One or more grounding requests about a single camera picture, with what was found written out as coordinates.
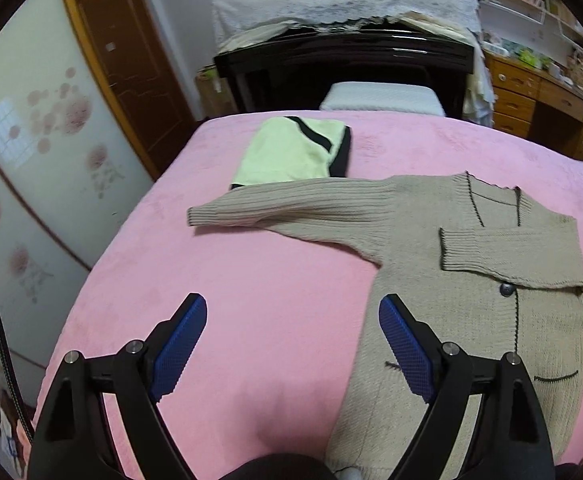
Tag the cardboard box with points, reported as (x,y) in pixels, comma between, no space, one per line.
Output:
(214,95)

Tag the pale yellow folded garment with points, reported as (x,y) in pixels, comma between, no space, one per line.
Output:
(281,155)

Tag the floral sliding wardrobe door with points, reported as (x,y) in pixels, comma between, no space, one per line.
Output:
(21,160)

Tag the cream cloth under lace cover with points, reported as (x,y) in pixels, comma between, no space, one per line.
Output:
(479,85)

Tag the wooden desk with drawers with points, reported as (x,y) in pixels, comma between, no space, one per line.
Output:
(561,100)

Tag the pink blanket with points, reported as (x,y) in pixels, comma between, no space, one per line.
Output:
(271,270)

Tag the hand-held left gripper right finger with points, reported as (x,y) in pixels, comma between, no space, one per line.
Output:
(406,350)

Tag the white bookshelf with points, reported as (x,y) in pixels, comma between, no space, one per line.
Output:
(521,5)

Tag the black piano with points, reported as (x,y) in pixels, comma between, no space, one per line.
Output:
(346,50)

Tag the brown wooden door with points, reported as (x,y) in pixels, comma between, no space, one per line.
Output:
(121,50)

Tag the white piano stool cushion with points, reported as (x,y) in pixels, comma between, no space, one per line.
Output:
(381,97)

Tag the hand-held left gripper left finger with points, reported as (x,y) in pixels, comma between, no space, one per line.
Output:
(181,345)

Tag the beige knitted cardigan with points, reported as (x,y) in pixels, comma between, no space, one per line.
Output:
(421,240)

